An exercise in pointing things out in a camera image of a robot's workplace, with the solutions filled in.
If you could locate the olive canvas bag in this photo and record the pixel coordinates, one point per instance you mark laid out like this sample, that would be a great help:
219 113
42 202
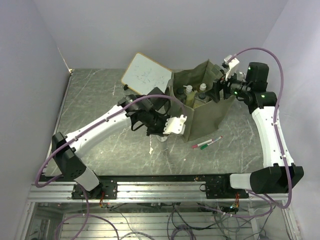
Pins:
204 119

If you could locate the clear square bottle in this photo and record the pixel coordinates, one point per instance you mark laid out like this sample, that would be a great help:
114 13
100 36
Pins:
200 99
181 95

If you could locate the amber bottle white cap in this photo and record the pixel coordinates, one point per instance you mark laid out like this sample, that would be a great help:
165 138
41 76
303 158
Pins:
202 88

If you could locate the small whiteboard on stand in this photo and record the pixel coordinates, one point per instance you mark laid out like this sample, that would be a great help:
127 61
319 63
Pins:
143 74

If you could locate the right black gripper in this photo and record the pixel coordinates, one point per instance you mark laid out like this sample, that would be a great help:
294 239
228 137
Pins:
219 85

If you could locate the green marker pen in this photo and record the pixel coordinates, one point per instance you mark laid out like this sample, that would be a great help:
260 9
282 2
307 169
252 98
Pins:
206 145

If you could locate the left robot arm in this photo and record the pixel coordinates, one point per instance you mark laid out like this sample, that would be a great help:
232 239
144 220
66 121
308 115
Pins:
130 110

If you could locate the aluminium mounting rail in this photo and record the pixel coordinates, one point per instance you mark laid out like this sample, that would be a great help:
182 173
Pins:
147 189

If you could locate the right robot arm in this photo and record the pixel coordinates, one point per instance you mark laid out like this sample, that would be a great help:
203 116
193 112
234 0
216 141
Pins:
279 173

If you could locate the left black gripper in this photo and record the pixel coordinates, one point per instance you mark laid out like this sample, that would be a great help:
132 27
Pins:
159 131

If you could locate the yellow-green pump bottle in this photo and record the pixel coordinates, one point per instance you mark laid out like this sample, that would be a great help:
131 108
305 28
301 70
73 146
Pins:
190 94

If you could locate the red marker pen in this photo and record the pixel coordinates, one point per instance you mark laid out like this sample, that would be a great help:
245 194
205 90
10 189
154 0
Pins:
212 140

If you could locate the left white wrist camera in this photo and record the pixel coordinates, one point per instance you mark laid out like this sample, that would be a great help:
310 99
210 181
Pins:
175 125

